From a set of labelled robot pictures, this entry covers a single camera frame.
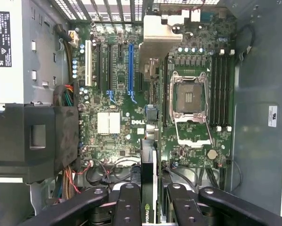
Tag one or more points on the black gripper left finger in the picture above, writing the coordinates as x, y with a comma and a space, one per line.
129, 204

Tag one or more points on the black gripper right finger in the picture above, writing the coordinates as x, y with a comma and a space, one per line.
183, 207

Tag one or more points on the silver coin battery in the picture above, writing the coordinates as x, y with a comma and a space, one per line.
212, 154

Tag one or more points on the metal socket cover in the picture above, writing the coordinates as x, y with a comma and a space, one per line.
192, 131

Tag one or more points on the white chipset heatsink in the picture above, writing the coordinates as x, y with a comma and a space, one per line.
108, 123

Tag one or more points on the green Dell motherboard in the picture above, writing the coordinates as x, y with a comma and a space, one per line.
122, 106

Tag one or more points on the CPU socket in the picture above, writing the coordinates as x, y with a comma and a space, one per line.
190, 96

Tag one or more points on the black RAM slot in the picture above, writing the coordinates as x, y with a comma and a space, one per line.
223, 89
214, 89
228, 89
218, 89

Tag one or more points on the medium black expansion slot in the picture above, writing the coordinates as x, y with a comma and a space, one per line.
139, 82

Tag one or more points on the blue expansion slot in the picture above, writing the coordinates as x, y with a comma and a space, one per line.
130, 68

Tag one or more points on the long black expansion slot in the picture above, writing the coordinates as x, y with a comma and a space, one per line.
108, 68
99, 68

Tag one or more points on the dark grey PC case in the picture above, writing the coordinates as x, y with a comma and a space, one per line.
256, 82

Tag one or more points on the white PCI expansion slot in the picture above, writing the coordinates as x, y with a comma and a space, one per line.
88, 63

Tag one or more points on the short black expansion slot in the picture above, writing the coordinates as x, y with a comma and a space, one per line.
119, 51

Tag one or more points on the grey power supply unit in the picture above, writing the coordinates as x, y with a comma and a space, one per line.
6, 82

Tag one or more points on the white power connector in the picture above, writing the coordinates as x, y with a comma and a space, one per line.
74, 38

